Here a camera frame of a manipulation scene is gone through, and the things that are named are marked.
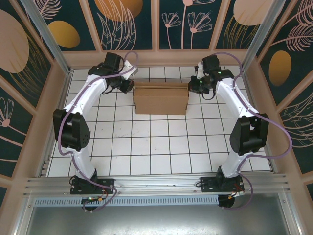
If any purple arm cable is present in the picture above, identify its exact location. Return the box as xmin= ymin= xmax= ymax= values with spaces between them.
xmin=58 ymin=51 xmax=140 ymax=213
xmin=212 ymin=51 xmax=293 ymax=211

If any aluminium mounting rail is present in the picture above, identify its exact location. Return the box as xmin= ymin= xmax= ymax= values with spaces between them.
xmin=23 ymin=173 xmax=291 ymax=196

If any aluminium side rail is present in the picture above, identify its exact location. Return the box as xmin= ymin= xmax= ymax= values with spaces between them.
xmin=36 ymin=68 xmax=74 ymax=177
xmin=241 ymin=68 xmax=277 ymax=174

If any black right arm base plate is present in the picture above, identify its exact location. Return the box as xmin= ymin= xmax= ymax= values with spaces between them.
xmin=200 ymin=176 xmax=245 ymax=194

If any grey metal sheet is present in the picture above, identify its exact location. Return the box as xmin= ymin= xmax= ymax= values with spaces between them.
xmin=14 ymin=192 xmax=300 ymax=235

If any small connector board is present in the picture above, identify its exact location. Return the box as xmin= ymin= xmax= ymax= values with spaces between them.
xmin=82 ymin=195 xmax=106 ymax=204

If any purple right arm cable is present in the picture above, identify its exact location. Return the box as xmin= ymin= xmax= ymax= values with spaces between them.
xmin=212 ymin=51 xmax=293 ymax=211

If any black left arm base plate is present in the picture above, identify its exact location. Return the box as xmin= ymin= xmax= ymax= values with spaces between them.
xmin=70 ymin=178 xmax=115 ymax=195

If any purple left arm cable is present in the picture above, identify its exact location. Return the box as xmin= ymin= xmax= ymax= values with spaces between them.
xmin=58 ymin=51 xmax=140 ymax=213

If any orange wire connector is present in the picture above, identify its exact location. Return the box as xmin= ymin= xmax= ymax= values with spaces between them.
xmin=228 ymin=182 xmax=246 ymax=199

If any aluminium frame post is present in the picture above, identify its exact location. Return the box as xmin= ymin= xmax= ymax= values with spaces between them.
xmin=21 ymin=0 xmax=73 ymax=76
xmin=239 ymin=0 xmax=280 ymax=72

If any brown cardboard box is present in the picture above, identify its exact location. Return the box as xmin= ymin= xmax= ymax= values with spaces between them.
xmin=133 ymin=82 xmax=190 ymax=116

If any grey slotted cable duct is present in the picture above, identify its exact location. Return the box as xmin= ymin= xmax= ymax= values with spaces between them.
xmin=34 ymin=195 xmax=220 ymax=207

